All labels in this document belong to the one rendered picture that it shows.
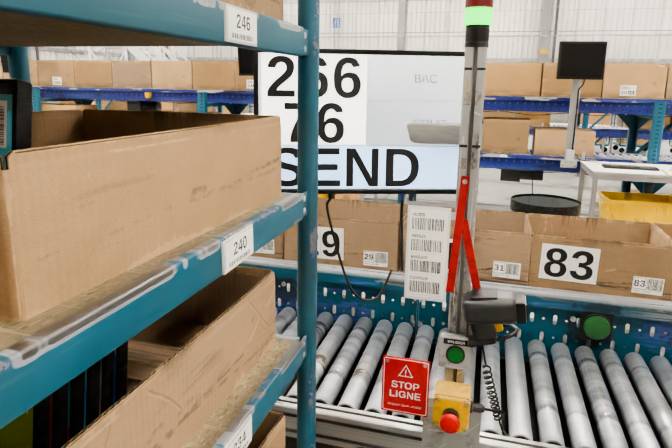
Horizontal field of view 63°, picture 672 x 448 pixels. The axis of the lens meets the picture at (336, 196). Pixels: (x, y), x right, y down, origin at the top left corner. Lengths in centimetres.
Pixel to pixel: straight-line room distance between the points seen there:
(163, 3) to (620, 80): 601
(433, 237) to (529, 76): 517
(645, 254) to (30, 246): 163
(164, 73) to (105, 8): 702
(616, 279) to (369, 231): 74
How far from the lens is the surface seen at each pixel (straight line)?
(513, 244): 173
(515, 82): 620
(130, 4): 38
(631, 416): 150
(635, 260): 179
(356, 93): 115
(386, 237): 176
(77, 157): 39
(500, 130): 596
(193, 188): 50
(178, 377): 54
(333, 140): 115
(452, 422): 115
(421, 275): 114
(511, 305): 108
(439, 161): 119
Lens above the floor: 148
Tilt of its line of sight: 12 degrees down
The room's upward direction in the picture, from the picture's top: 1 degrees clockwise
